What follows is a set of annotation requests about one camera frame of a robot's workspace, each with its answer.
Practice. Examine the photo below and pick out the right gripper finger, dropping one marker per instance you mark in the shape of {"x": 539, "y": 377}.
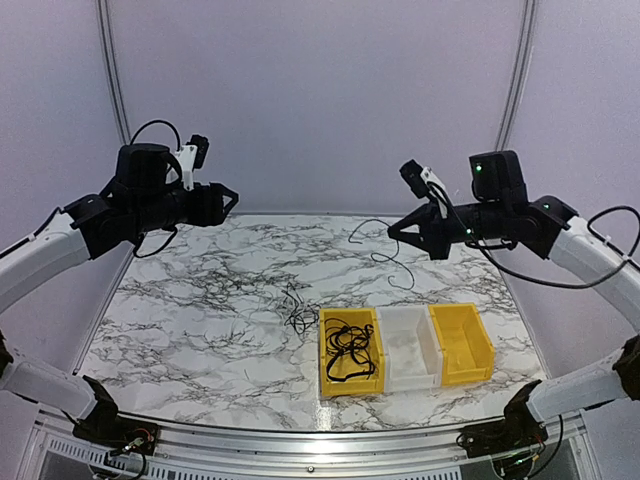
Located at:
{"x": 412, "y": 219}
{"x": 410, "y": 238}

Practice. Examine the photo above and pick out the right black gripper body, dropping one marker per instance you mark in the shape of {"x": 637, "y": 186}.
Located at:
{"x": 441, "y": 243}

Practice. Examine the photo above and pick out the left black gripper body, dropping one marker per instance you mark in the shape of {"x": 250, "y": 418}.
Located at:
{"x": 206, "y": 213}

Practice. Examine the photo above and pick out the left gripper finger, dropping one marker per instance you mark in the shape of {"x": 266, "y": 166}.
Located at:
{"x": 227, "y": 196}
{"x": 228, "y": 204}

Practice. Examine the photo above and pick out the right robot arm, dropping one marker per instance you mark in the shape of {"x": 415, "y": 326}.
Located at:
{"x": 552, "y": 230}

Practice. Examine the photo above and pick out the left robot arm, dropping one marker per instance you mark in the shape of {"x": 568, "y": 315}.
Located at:
{"x": 153, "y": 188}

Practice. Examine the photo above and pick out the white translucent bin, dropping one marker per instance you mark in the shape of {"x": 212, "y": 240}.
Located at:
{"x": 412, "y": 351}

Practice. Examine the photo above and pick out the left yellow bin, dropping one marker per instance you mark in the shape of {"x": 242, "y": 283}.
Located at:
{"x": 351, "y": 357}

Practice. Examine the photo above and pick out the yellow bin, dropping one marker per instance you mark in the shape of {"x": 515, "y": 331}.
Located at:
{"x": 351, "y": 357}
{"x": 468, "y": 353}

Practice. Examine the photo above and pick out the right yellow bin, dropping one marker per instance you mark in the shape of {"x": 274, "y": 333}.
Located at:
{"x": 468, "y": 353}

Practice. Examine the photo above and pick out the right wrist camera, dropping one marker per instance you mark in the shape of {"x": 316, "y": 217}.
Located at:
{"x": 424, "y": 183}

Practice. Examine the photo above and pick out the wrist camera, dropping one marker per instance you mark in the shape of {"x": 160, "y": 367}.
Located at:
{"x": 424, "y": 183}
{"x": 191, "y": 157}

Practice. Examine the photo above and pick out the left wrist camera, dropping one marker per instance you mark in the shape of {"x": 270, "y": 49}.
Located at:
{"x": 191, "y": 157}

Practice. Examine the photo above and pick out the small black cable remnant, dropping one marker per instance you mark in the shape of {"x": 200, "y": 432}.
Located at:
{"x": 299, "y": 314}

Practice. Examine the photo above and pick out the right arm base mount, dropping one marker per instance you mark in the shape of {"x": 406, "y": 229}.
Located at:
{"x": 517, "y": 429}

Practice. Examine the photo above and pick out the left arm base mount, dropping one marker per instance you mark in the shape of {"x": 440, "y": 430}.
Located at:
{"x": 104, "y": 424}

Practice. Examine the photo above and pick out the aluminium front rail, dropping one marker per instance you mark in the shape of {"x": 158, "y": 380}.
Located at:
{"x": 184, "y": 451}

